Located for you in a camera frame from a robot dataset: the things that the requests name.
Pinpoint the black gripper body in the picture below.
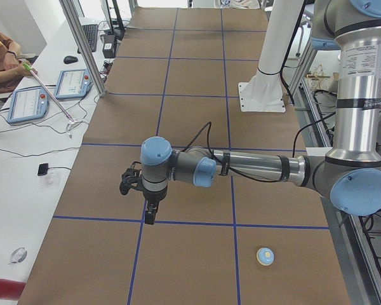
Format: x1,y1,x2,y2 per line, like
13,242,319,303
143,187,167,203

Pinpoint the blue and cream bell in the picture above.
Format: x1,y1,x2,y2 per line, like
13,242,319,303
256,247,274,266

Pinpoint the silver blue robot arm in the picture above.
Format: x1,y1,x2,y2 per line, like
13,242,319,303
139,1,381,224

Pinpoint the small black square device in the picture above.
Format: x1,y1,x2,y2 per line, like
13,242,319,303
37,163,49,176

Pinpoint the brown paper table mat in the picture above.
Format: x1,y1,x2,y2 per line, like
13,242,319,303
17,7,352,305

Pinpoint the far blue teach pendant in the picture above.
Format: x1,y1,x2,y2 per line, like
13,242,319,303
54,69,93,100

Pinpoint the blue teach pendant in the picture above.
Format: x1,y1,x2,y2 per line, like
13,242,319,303
54,69,93,100
7,86,49,125

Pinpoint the black power adapter box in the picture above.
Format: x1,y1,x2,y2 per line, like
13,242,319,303
102,35,117,58

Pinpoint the near blue teach pendant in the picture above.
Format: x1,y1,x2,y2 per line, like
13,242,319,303
7,86,49,125

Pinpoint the black computer mouse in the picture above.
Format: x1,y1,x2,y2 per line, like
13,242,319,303
63,55,78,64

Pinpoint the black keyboard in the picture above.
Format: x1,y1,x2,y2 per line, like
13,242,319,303
81,24,98,52

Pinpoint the red cylinder bottle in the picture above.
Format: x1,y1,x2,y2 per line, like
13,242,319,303
0,278,26,301

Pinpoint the person in brown shirt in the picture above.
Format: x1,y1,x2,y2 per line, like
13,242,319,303
0,32,32,93

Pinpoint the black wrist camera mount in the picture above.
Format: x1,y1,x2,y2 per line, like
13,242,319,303
119,161,144,196

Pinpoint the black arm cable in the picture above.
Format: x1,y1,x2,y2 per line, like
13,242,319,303
181,121,337,183

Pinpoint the white pedestal column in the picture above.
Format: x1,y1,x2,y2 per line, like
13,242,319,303
238,0,305,112

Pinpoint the green handled grabber stick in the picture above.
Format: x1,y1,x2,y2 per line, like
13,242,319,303
22,62,76,125

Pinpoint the aluminium frame post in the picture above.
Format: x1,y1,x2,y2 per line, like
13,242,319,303
59,0,106,97

